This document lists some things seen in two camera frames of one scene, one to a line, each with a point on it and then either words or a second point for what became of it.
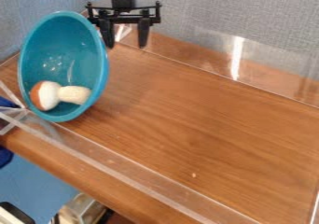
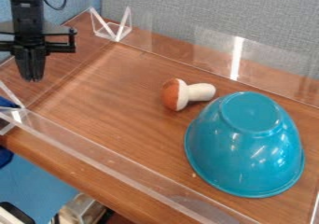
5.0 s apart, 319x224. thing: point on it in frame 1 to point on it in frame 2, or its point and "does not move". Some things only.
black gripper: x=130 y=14 to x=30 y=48
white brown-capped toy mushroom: x=46 y=94 to x=177 y=93
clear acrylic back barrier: x=269 y=53 does not move
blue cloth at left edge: x=6 y=156 does not move
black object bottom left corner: x=12 y=216 does not move
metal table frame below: x=81 y=210 does not move
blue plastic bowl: x=64 y=49 to x=244 y=146
